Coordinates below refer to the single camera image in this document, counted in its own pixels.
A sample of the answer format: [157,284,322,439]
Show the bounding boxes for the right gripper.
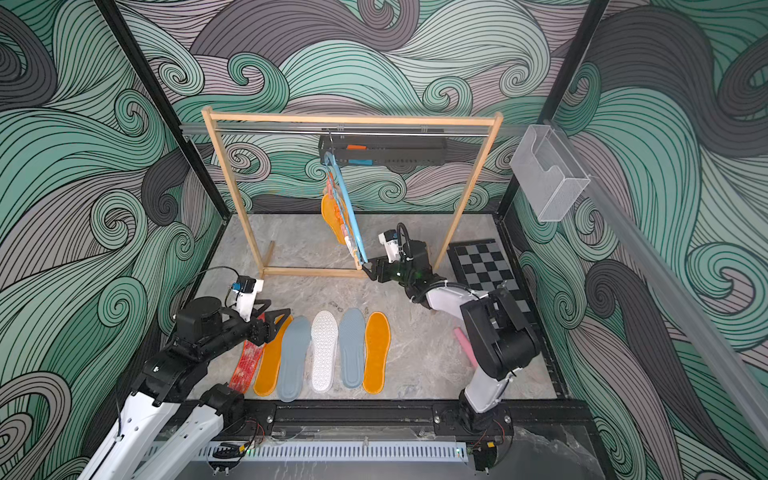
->
[366,254,419,286]

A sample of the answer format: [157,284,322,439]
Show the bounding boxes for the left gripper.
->
[200,297,290,362]

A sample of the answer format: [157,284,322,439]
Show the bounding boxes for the grey blue insole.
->
[339,308,366,389]
[277,316,311,403]

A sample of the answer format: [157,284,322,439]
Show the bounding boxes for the white insole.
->
[311,310,338,393]

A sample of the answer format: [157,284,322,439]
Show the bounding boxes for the orange insole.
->
[362,312,391,395]
[321,193,347,245]
[253,316,293,397]

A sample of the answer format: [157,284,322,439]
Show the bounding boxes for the blue clip hanger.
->
[321,151,368,270]

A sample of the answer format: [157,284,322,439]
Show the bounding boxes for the red patterned insole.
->
[228,340,264,394]

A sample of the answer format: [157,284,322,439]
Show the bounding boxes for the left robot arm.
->
[80,296,291,479]

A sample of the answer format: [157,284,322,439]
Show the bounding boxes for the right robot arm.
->
[362,223,540,433]

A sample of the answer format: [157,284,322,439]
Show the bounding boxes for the black white chessboard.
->
[447,239,535,322]

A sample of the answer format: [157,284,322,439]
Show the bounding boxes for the pink microphone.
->
[453,327,478,369]

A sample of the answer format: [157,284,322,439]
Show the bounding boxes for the wooden clothes rack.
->
[202,106,506,280]

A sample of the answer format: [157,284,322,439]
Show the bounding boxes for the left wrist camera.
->
[230,275,264,322]

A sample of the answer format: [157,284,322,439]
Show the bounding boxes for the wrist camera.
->
[378,229,408,264]
[230,275,264,322]

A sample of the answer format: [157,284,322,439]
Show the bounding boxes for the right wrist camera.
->
[378,229,408,264]

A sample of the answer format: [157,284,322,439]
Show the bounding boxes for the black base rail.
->
[244,399,592,437]

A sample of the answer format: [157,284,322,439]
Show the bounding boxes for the black wall tool holder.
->
[318,134,448,172]

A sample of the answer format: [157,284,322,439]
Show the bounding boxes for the white slotted cable duct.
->
[149,440,469,464]

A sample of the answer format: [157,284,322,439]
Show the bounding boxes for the clear acrylic wall box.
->
[510,124,590,223]

